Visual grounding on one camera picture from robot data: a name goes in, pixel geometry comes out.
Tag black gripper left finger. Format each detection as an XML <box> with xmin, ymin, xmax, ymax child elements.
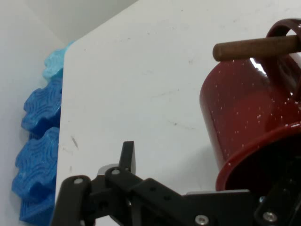
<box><xmin>50</xmin><ymin>141</ymin><xmax>189</xmax><ymax>226</ymax></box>

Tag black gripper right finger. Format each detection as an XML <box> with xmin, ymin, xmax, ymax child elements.
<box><xmin>253</xmin><ymin>176</ymin><xmax>301</xmax><ymax>226</ymax></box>

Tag red speckled enamel mug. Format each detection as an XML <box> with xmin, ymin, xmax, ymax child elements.
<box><xmin>199</xmin><ymin>17</ymin><xmax>301</xmax><ymax>196</ymax></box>

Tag dark blue foam tile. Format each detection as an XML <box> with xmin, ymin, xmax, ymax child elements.
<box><xmin>11</xmin><ymin>127</ymin><xmax>61</xmax><ymax>224</ymax></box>
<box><xmin>21</xmin><ymin>76</ymin><xmax>63</xmax><ymax>137</ymax></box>

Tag light blue foam tile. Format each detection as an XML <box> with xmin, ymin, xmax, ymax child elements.
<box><xmin>42</xmin><ymin>40</ymin><xmax>76</xmax><ymax>82</ymax></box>

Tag brown wooden mug tree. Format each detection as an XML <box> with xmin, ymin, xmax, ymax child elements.
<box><xmin>213</xmin><ymin>35</ymin><xmax>301</xmax><ymax>62</ymax></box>

